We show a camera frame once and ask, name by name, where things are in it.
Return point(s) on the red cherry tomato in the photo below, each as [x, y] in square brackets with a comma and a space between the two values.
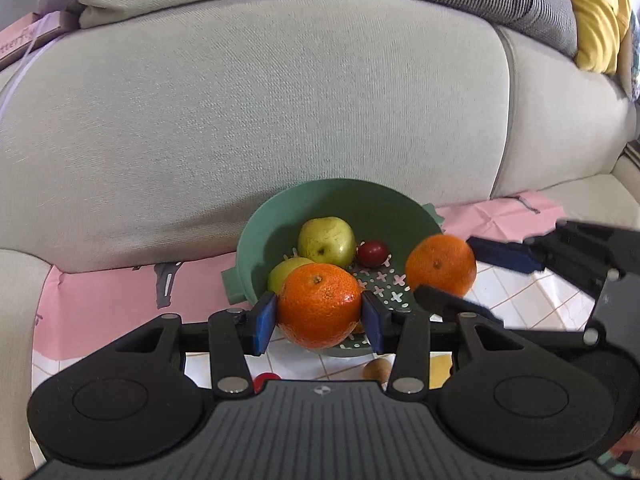
[262, 381]
[372, 253]

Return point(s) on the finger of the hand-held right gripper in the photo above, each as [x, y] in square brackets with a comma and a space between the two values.
[445, 300]
[505, 255]

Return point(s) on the yellow cushion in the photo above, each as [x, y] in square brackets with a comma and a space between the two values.
[597, 15]

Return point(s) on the small brown round fruit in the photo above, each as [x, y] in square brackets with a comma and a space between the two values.
[377, 370]

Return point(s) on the beige sofa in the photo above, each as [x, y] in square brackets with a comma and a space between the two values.
[250, 110]

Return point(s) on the lavender ribbon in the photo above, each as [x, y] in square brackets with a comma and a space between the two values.
[20, 67]

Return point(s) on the green plastic colander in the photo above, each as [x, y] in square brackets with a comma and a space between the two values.
[350, 210]

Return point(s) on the checked printed tablecloth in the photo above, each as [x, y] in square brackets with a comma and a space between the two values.
[125, 310]

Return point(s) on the pink box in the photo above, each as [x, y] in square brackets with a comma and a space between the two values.
[25, 37]

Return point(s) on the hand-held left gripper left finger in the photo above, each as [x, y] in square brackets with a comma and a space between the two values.
[262, 322]

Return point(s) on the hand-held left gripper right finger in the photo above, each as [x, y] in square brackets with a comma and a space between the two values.
[372, 322]

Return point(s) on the yellow-green apple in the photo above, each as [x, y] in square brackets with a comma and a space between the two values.
[325, 240]

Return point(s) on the orange mandarin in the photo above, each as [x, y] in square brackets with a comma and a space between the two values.
[320, 305]
[440, 265]

